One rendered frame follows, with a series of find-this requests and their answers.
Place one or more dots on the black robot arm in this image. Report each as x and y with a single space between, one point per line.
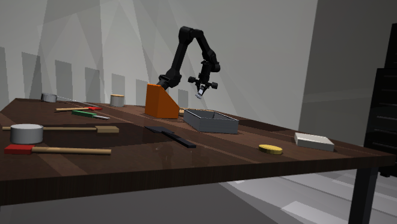
186 36

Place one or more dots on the white flat rectangular block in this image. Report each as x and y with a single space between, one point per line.
313 141

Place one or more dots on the grey saucepan with long thin handle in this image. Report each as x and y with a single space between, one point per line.
49 97

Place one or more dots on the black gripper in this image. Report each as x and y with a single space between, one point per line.
204 77

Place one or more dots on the yellow round disc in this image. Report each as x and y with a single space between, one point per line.
270 149

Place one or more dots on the green-handled knife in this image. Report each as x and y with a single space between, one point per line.
86 114

